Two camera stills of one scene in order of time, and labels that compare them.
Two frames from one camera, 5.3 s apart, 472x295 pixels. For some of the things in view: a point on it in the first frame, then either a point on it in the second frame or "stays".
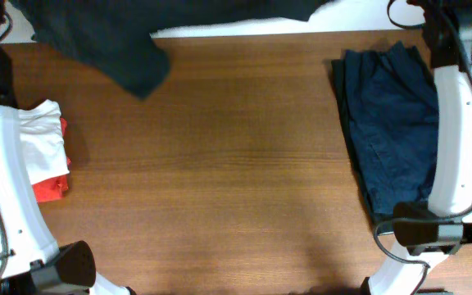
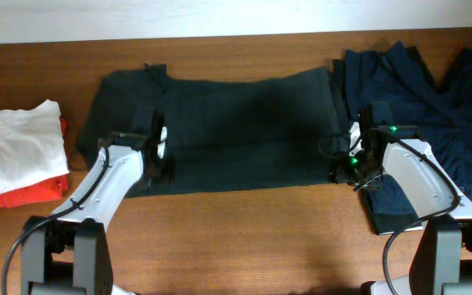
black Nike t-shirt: (112, 38) to (262, 132)
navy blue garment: (392, 102) stays
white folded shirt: (43, 135) stays
